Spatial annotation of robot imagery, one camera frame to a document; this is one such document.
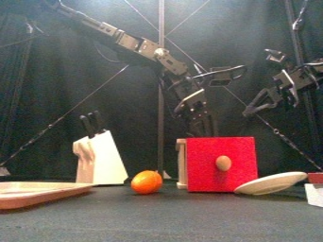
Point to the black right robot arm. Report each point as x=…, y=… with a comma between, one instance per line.
x=318, y=69

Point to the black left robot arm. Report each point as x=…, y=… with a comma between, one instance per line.
x=125, y=41

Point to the red drawer with wooden knob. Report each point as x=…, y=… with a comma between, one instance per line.
x=210, y=170

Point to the orange toy fruit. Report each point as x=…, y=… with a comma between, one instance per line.
x=146, y=182

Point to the white plate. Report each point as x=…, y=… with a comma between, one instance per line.
x=268, y=184

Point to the white knife block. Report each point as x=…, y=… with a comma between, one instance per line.
x=103, y=160

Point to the small red block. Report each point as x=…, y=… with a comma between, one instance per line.
x=316, y=178

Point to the small white block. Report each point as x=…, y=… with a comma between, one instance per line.
x=315, y=194

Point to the pink tray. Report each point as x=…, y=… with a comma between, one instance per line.
x=37, y=193

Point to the thick black frame pole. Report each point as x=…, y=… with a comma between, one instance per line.
x=296, y=34

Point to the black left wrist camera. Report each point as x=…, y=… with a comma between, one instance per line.
x=222, y=78

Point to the thin vertical frame pole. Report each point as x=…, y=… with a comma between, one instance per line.
x=160, y=141

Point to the white wooden drawer frame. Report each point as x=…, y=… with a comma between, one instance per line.
x=180, y=164

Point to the white frame foot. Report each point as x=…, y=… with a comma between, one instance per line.
x=4, y=171

